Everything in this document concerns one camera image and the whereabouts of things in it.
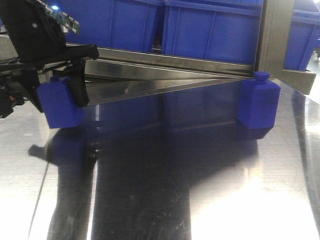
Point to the blue bin right upper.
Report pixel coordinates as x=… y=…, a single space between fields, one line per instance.
x=211 y=30

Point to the blue bin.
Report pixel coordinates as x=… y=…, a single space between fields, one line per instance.
x=211 y=30
x=118 y=24
x=303 y=35

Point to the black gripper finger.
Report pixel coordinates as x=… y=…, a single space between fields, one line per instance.
x=77 y=84
x=26 y=82

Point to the blue bin left upper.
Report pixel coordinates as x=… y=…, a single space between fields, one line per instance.
x=118 y=24

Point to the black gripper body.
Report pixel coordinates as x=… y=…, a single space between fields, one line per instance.
x=35 y=31

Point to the blue bin far right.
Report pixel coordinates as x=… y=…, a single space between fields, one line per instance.
x=303 y=35

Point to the steel shelf rack frame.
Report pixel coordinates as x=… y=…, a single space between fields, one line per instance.
x=270 y=10

